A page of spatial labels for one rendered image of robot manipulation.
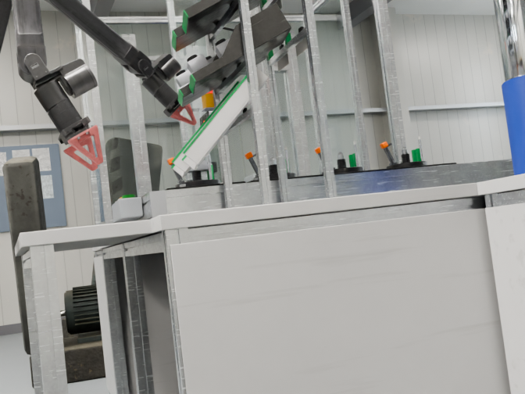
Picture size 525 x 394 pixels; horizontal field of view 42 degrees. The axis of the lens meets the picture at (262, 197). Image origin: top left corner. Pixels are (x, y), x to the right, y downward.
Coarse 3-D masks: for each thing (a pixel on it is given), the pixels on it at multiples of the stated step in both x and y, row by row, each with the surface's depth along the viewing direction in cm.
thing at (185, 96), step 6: (216, 54) 182; (264, 54) 188; (258, 60) 192; (222, 78) 186; (216, 84) 190; (180, 90) 180; (186, 90) 180; (204, 90) 187; (210, 90) 193; (180, 96) 183; (186, 96) 181; (192, 96) 186; (198, 96) 191; (180, 102) 190; (186, 102) 189
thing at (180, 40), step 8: (256, 0) 191; (232, 16) 193; (208, 24) 186; (176, 32) 181; (184, 32) 181; (192, 32) 184; (200, 32) 189; (208, 32) 193; (176, 40) 183; (184, 40) 187; (192, 40) 192; (176, 48) 190
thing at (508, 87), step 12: (504, 84) 181; (516, 84) 177; (504, 96) 182; (516, 96) 177; (516, 108) 178; (516, 120) 178; (516, 132) 178; (516, 144) 179; (516, 156) 179; (516, 168) 180
